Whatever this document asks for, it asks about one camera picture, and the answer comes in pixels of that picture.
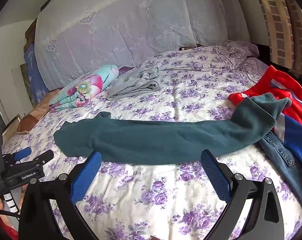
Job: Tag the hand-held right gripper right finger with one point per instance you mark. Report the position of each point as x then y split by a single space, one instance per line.
216 177

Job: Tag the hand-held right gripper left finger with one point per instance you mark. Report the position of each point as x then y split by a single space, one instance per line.
85 180

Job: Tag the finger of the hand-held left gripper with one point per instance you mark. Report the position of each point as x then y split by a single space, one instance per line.
22 153
44 157

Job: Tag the teal fleece pants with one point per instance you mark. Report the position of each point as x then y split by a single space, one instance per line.
151 142

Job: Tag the brown pillow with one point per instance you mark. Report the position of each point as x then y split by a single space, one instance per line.
28 125

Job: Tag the bed with purple floral sheet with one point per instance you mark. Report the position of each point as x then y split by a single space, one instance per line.
166 195

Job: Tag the person's red jacket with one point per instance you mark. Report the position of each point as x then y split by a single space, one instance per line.
9 226

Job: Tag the tan blanket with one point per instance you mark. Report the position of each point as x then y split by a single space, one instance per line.
47 102

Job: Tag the blue denim jeans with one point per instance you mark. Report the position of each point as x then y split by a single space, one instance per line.
283 160

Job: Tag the marble pattern panel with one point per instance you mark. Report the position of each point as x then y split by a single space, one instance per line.
26 82

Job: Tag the blue printed mattress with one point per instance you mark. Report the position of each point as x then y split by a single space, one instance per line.
34 75

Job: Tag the folded floral blanket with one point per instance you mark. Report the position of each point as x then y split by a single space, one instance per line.
88 87

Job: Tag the red white blue jacket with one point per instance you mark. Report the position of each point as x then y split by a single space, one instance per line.
297 115

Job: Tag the folded grey cloth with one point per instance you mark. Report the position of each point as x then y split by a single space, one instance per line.
136 85

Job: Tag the purple cloth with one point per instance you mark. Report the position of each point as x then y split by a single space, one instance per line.
127 69

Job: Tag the lilac patterned pillow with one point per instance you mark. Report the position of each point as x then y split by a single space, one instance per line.
237 52

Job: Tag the white lace cover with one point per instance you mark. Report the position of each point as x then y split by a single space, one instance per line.
121 30

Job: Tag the brick pattern curtain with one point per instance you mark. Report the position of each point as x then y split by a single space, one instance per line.
281 17

